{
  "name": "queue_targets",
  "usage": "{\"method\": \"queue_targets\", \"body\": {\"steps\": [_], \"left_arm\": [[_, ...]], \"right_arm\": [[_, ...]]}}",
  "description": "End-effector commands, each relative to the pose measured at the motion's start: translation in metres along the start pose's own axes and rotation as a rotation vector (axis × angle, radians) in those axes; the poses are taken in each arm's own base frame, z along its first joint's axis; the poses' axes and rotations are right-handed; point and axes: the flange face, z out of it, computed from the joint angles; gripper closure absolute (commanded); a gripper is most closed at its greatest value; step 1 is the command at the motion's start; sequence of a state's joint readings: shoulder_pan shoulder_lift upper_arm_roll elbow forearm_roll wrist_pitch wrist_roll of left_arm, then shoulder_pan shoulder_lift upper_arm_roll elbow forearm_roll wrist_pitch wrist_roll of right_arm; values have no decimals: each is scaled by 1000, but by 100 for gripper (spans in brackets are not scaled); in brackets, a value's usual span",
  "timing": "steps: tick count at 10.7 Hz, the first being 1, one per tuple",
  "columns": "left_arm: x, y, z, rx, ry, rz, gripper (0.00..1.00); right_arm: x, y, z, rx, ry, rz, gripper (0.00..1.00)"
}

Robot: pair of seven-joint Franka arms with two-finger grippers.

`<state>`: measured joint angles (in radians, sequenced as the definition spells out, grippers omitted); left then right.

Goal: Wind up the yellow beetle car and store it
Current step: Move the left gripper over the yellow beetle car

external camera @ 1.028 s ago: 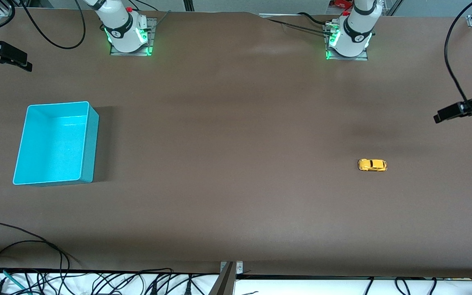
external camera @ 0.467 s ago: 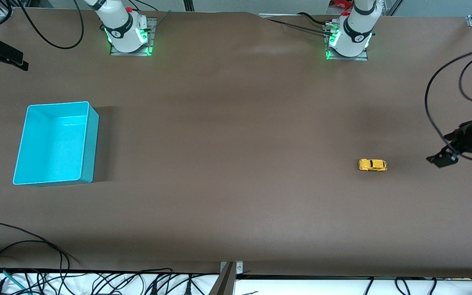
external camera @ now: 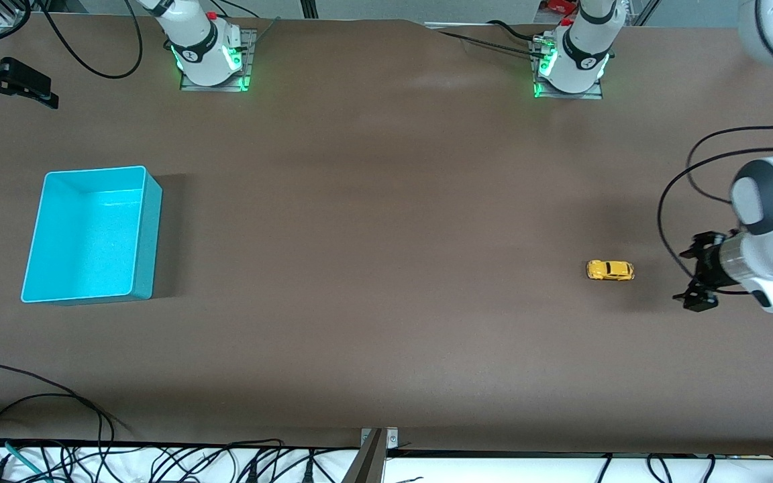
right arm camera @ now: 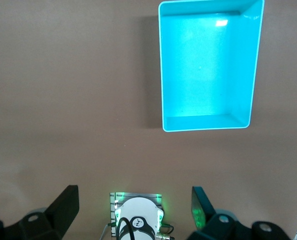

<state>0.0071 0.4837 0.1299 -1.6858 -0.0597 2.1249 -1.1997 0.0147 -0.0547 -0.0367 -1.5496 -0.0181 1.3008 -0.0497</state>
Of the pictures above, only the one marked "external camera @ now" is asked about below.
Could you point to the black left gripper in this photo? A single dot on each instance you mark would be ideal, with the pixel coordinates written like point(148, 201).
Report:
point(708, 265)

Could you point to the yellow beetle toy car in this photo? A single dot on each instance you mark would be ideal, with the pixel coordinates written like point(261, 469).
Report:
point(609, 270)

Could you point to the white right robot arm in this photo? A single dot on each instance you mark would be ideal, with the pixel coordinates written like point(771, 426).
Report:
point(198, 40)

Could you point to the teal plastic bin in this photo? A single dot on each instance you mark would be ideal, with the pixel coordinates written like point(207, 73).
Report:
point(84, 235)

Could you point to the red object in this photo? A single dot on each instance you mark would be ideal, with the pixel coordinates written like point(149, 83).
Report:
point(561, 5)

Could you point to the brown table cover mat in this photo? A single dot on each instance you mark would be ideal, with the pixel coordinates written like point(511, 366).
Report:
point(386, 235)

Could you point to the metal table bracket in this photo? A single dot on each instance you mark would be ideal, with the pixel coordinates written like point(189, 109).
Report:
point(366, 463)

